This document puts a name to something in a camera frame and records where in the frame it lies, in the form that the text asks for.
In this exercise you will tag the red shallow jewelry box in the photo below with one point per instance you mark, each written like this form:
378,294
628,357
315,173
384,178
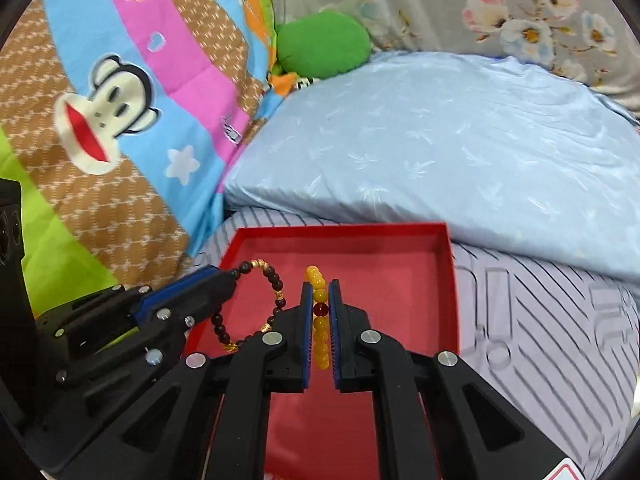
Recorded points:
402,275

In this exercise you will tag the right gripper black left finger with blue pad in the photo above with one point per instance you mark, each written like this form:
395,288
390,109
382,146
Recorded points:
208,421

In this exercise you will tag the light blue pillow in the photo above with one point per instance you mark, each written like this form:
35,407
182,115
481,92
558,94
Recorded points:
509,156

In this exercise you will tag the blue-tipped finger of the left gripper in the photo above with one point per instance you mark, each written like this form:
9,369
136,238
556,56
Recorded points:
199,295

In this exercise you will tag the colourful monkey cartoon quilt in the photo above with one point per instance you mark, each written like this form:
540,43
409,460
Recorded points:
120,119

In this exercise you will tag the green plush cushion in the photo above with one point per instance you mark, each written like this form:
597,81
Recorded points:
322,45

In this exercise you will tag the grey striped duvet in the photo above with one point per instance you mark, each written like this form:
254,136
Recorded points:
561,344

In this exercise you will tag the grey floral bedsheet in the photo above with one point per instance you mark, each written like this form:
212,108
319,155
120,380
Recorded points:
589,41

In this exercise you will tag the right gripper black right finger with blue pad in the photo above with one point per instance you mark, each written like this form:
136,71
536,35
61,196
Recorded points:
435,417

